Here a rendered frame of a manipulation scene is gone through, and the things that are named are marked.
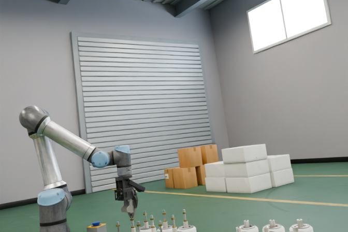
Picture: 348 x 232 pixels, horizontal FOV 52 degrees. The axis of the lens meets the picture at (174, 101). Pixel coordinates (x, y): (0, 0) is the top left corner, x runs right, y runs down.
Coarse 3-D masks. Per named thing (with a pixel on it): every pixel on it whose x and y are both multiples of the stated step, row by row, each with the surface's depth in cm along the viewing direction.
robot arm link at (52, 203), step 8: (40, 192) 164; (48, 192) 162; (56, 192) 160; (40, 200) 158; (48, 200) 157; (56, 200) 159; (64, 200) 163; (40, 208) 158; (48, 208) 157; (56, 208) 158; (64, 208) 162; (40, 216) 158; (48, 216) 156; (56, 216) 157; (64, 216) 161
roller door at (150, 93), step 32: (96, 64) 703; (128, 64) 744; (160, 64) 788; (192, 64) 842; (96, 96) 694; (128, 96) 731; (160, 96) 773; (192, 96) 822; (96, 128) 680; (128, 128) 718; (160, 128) 759; (192, 128) 807; (160, 160) 748
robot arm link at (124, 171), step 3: (117, 168) 180; (120, 168) 178; (123, 168) 178; (126, 168) 178; (129, 168) 179; (117, 171) 180; (120, 171) 178; (123, 171) 177; (126, 171) 178; (129, 171) 179; (120, 174) 178; (123, 174) 177; (126, 174) 177; (129, 174) 178
